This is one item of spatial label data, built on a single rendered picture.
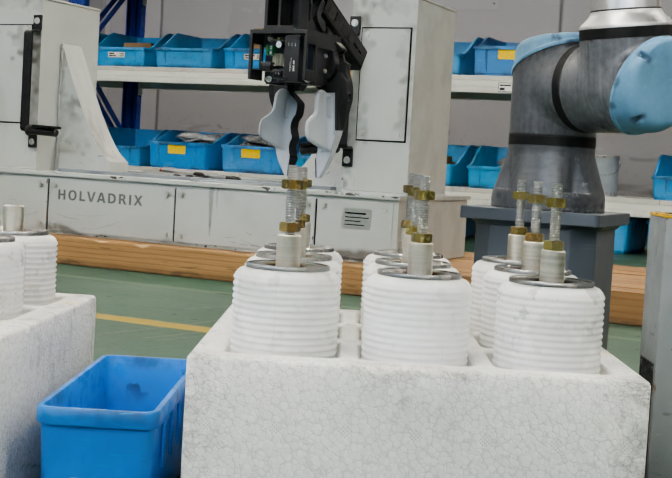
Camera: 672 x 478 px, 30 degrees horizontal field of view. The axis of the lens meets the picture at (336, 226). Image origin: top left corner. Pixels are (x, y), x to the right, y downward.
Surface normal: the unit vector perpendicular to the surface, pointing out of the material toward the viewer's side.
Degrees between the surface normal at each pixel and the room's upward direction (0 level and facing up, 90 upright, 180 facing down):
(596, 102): 113
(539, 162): 72
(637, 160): 90
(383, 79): 90
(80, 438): 92
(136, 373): 88
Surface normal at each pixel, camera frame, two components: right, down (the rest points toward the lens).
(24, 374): 1.00, 0.06
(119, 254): -0.43, 0.02
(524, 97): -0.82, 0.02
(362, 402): -0.01, 0.05
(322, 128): 0.87, -0.02
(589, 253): 0.34, 0.07
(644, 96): 0.51, 0.20
